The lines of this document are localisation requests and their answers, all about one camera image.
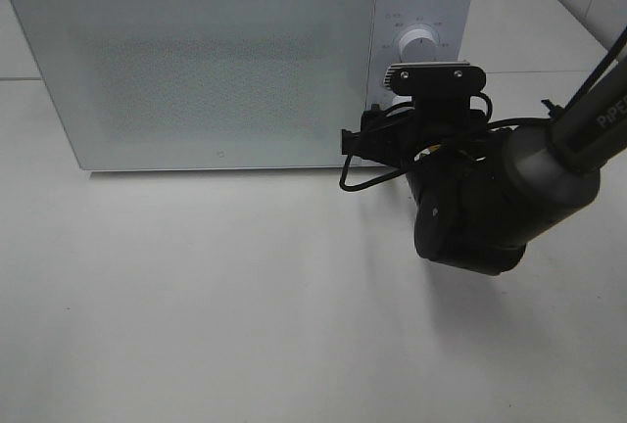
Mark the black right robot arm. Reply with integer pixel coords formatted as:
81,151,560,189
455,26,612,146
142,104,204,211
341,36,626,276

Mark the white microwave door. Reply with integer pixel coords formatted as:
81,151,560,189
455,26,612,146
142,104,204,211
11,0,373,171

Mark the white microwave knob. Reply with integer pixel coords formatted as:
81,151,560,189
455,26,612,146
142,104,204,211
398,24,439,63
392,96,412,110

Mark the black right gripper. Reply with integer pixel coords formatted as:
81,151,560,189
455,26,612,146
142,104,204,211
340,94,490,183

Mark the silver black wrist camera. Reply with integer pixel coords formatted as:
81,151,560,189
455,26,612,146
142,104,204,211
383,61,487,97

